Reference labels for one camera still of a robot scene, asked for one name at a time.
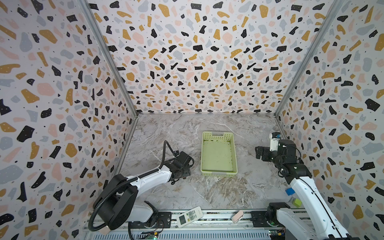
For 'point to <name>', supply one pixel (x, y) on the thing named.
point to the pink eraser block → (238, 216)
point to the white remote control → (189, 217)
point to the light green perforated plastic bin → (218, 154)
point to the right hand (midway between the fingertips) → (265, 148)
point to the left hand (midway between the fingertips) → (187, 170)
